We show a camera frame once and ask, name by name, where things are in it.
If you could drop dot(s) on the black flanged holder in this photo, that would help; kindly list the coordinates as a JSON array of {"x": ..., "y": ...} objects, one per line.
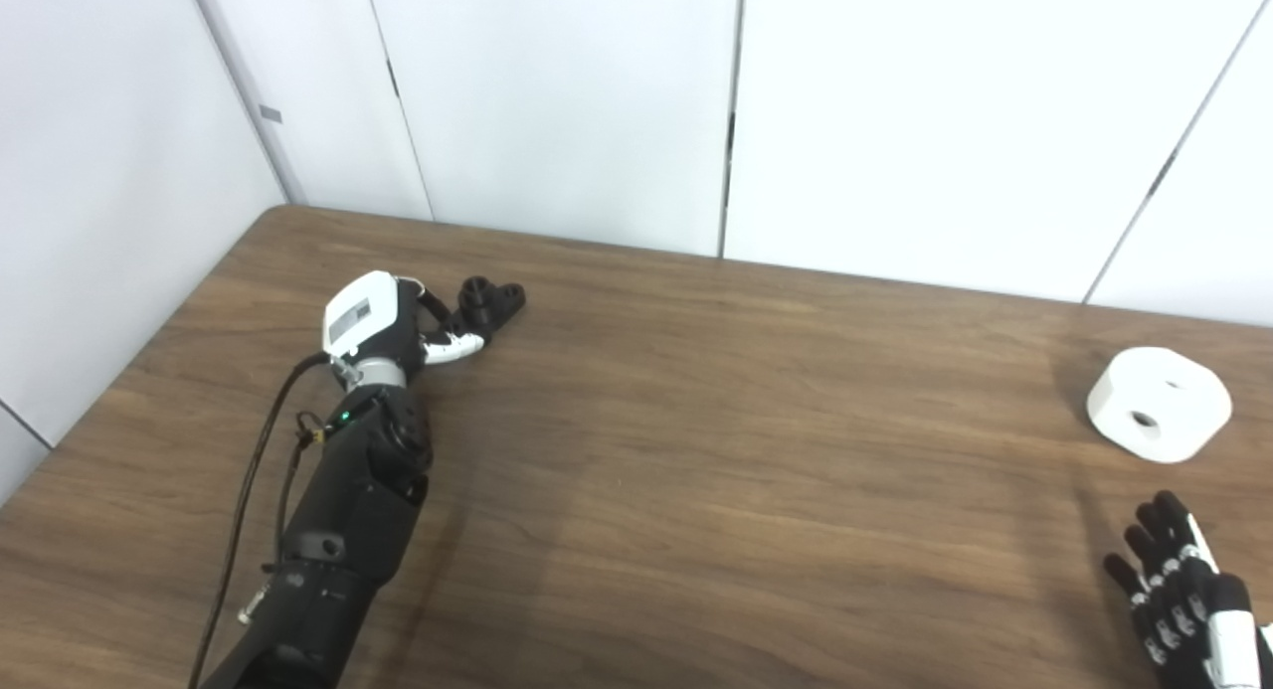
[{"x": 492, "y": 301}]

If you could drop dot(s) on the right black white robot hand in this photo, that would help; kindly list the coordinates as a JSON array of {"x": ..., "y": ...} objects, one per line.
[{"x": 1193, "y": 619}]

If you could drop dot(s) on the small grey wall tag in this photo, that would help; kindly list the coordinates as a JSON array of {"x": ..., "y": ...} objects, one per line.
[{"x": 271, "y": 113}]

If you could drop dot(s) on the round white piece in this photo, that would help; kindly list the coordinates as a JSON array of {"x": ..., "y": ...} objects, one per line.
[{"x": 1159, "y": 401}]

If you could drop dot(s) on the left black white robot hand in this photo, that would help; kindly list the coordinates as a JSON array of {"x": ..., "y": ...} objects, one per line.
[{"x": 363, "y": 316}]

